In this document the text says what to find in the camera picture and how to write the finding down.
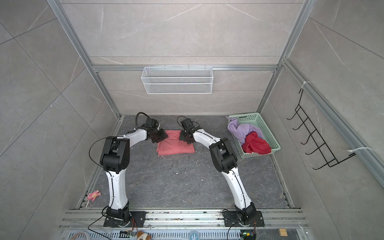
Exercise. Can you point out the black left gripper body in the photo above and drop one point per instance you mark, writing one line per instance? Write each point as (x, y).
(159, 135)

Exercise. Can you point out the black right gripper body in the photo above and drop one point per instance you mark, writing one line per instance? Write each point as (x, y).
(183, 136)

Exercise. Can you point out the pink t shirt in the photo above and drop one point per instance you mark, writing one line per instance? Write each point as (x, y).
(172, 145)

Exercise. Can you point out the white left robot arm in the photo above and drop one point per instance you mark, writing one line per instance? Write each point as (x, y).
(114, 160)

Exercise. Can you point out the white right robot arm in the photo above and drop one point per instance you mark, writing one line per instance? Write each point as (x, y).
(225, 162)

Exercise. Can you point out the lilac t shirt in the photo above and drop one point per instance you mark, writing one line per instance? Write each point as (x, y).
(240, 131)

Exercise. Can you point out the dark red t shirt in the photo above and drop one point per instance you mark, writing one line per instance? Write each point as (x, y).
(255, 144)

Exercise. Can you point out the green plastic basket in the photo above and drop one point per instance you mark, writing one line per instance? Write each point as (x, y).
(256, 120)

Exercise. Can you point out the small pink toy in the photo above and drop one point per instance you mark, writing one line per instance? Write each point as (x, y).
(91, 197)

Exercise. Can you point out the brown white round object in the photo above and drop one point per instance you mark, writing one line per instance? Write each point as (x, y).
(143, 236)

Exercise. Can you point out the green electronics board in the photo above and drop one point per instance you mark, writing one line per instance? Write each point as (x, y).
(247, 235)

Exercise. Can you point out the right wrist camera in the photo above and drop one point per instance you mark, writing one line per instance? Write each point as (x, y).
(187, 125)

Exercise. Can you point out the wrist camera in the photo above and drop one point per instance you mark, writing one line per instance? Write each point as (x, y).
(151, 123)
(187, 125)

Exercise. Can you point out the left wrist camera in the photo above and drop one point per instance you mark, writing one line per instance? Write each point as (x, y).
(151, 123)

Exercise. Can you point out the white wire mesh basket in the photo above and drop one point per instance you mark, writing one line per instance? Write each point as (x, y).
(178, 80)

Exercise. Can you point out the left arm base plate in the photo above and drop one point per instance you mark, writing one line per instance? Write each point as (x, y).
(136, 220)

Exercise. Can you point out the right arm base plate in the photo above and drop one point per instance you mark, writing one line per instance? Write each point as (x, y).
(231, 219)

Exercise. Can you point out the white slotted cable duct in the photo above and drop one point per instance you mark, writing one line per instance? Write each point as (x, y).
(171, 235)

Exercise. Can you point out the aluminium rail frame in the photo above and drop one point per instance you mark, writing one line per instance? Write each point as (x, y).
(184, 219)

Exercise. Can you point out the black wire hook rack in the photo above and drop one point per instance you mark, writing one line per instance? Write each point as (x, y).
(315, 136)

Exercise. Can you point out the white cable tie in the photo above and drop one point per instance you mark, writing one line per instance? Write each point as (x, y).
(360, 148)

